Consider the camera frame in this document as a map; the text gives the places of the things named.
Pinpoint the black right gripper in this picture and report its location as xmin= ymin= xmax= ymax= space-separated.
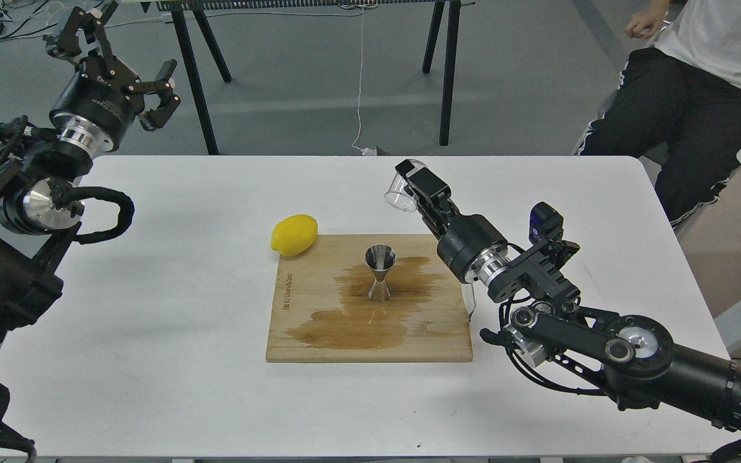
xmin=404 ymin=167 xmax=507 ymax=284

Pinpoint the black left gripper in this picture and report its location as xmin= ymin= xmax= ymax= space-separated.
xmin=44 ymin=2 xmax=181 ymax=152

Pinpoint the clear glass measuring cup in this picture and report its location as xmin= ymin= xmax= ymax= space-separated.
xmin=383 ymin=159 xmax=426 ymax=213

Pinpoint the steel double jigger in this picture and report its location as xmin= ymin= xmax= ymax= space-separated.
xmin=365 ymin=244 xmax=396 ymax=302

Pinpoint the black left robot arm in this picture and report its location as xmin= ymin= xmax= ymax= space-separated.
xmin=0 ymin=1 xmax=181 ymax=344

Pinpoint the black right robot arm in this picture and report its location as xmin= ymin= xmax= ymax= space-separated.
xmin=395 ymin=160 xmax=741 ymax=462

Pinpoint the yellow lemon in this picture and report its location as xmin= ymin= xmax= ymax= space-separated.
xmin=270 ymin=214 xmax=318 ymax=256

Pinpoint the wooden cutting board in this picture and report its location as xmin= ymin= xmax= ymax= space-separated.
xmin=266 ymin=234 xmax=473 ymax=363

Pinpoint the black leg background table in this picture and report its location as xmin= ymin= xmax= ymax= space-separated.
xmin=120 ymin=0 xmax=477 ymax=156

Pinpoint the seated person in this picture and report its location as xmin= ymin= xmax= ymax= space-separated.
xmin=574 ymin=1 xmax=741 ymax=228

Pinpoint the white hanging cable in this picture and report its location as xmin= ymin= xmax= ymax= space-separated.
xmin=351 ymin=0 xmax=379 ymax=156

